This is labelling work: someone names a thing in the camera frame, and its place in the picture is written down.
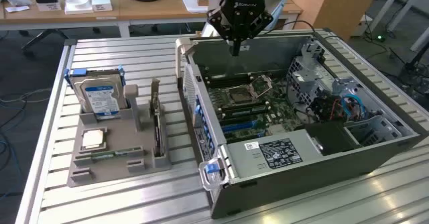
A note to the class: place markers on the white card pink print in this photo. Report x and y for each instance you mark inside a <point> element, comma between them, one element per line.
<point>16,8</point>

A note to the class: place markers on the green motherboard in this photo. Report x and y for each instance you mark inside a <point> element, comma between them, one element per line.
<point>280,113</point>

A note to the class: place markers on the open grey PC case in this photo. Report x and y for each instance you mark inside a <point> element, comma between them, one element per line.
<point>300,188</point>

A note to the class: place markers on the silver CPU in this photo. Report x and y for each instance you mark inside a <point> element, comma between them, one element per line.
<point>93,138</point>

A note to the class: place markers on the stack of white papers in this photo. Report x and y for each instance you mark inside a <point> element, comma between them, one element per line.
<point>192,5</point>

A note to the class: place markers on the blue expansion slot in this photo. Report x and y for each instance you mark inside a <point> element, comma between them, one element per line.
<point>238,127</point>

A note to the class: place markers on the black stand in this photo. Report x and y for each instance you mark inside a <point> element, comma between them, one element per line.
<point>410,67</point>

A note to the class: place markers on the graphics card with black fan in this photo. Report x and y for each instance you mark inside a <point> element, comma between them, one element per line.
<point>157,133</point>

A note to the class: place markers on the white tape roll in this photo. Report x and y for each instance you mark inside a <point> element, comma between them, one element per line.
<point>69,3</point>

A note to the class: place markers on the wooden cabinet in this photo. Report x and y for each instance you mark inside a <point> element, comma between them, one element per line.
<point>334,8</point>

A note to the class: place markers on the device with green light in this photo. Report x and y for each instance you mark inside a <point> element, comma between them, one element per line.
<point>379,37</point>

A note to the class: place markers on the grey parts rack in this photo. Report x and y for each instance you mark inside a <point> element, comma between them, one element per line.
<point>116,138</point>

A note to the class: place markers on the white desk frame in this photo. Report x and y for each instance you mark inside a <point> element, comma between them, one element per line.
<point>419,42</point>

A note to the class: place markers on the wooden desk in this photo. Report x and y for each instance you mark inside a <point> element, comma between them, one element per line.
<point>151,8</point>
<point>29,16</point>

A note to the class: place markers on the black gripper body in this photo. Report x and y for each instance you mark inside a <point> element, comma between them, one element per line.
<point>242,8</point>

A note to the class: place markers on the blue release latch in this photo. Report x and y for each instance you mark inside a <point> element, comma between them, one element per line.
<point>211,169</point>

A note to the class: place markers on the hard disk in blue carrier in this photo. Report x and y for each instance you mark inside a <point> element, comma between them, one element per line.
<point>100,98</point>

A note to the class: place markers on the black and white box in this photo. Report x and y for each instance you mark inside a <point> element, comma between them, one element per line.
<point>46,6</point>

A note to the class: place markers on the silver power supply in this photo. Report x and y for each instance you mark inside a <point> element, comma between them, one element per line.
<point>244,158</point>

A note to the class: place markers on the green RAM stick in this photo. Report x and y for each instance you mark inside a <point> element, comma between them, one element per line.
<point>109,153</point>

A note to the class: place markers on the silver socket cover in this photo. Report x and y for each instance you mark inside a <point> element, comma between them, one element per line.
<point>260,86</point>

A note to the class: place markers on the silver drive bracket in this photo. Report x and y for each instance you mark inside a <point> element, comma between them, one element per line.
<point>344,86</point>

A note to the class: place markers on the CPU socket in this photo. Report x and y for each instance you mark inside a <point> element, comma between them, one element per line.
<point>239,97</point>

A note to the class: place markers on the perforated metal cage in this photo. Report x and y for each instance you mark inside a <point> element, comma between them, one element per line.
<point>307,83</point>

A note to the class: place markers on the white socket box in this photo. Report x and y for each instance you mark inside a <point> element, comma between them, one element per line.
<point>361,29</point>

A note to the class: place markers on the white cube box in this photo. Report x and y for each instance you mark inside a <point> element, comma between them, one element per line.
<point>100,4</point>

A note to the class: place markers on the silver chipset heatsink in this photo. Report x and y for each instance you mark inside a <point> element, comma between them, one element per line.
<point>275,129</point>

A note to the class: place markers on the silver disk bay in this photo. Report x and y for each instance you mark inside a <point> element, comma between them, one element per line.
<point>378,131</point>

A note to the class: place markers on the black chair base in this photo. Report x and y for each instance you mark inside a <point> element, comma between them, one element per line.
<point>36,40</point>

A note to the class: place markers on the flat white box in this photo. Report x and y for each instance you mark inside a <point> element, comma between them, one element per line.
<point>80,11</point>

